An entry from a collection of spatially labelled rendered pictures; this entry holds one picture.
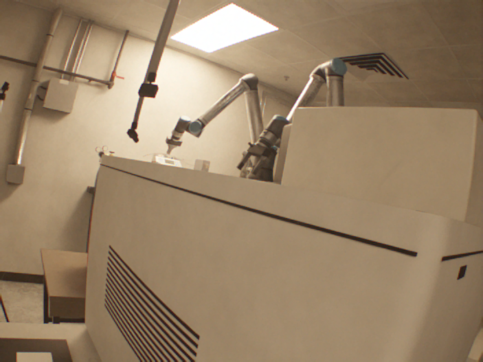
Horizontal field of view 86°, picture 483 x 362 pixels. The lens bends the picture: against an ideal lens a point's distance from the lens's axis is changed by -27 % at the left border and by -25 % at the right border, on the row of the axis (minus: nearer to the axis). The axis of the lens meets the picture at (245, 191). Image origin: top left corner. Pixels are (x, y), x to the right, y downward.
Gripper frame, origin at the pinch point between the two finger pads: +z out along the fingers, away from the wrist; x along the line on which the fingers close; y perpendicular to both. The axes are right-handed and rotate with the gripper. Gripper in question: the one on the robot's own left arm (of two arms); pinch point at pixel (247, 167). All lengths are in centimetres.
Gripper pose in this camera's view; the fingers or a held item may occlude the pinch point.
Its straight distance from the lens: 174.9
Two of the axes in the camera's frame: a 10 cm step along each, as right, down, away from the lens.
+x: 5.5, 2.4, -8.0
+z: -5.6, 8.2, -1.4
